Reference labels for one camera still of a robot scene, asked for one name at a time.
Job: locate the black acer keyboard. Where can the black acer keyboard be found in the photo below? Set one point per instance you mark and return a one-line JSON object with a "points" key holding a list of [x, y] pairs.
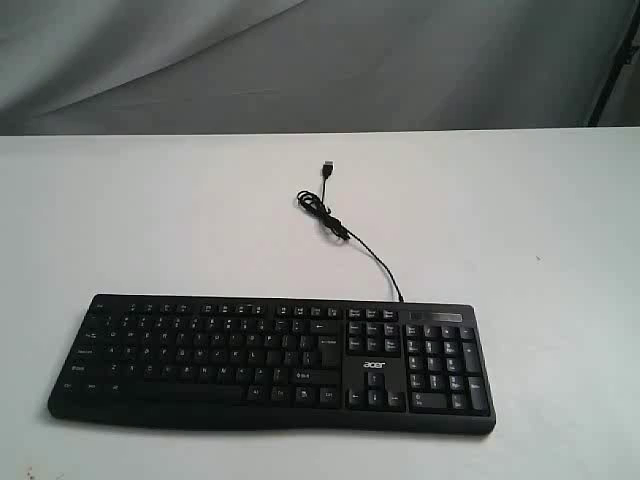
{"points": [[225, 363]]}

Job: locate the black stand pole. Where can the black stand pole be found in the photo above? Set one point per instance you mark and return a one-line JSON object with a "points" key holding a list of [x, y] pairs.
{"points": [[623, 56]]}

